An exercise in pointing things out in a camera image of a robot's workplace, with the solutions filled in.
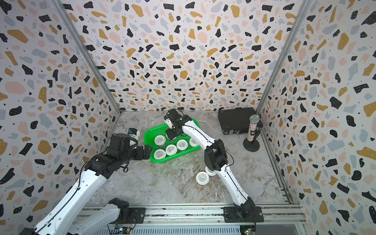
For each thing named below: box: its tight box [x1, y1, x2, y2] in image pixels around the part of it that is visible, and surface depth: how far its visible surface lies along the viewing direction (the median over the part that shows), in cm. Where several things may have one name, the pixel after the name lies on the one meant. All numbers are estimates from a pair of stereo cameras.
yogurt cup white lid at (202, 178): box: [195, 171, 210, 186], surface depth 81 cm
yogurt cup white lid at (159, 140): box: [154, 135, 166, 146], surface depth 97 cm
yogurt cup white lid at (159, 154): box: [153, 148, 166, 161], surface depth 91 cm
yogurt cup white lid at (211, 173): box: [204, 165, 217, 177], surface depth 83 cm
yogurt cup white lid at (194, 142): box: [188, 137, 200, 147], surface depth 96 cm
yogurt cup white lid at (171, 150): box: [165, 143, 178, 156], surface depth 92 cm
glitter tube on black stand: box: [242, 114, 264, 153], surface depth 94 cm
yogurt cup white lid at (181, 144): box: [176, 139, 188, 151], surface depth 94 cm
